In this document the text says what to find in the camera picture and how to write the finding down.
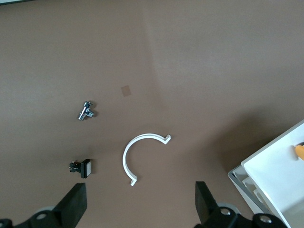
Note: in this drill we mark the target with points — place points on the chrome valve fitting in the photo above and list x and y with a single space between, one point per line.
86 111

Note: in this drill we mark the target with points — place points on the white curved plastic bracket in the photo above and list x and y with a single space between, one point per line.
126 154

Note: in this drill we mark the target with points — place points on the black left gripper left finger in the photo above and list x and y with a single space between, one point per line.
73 204

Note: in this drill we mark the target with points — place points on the white plastic drawer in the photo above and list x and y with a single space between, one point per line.
275 171
259 196
248 184

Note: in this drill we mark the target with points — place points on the white drawer cabinet shell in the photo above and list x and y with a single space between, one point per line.
234 178

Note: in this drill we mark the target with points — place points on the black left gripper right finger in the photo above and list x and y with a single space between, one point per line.
204 204

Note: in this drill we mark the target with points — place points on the brown tape patch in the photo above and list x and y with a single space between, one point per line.
126 91

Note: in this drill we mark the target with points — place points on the orange push button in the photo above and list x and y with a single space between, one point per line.
300 152

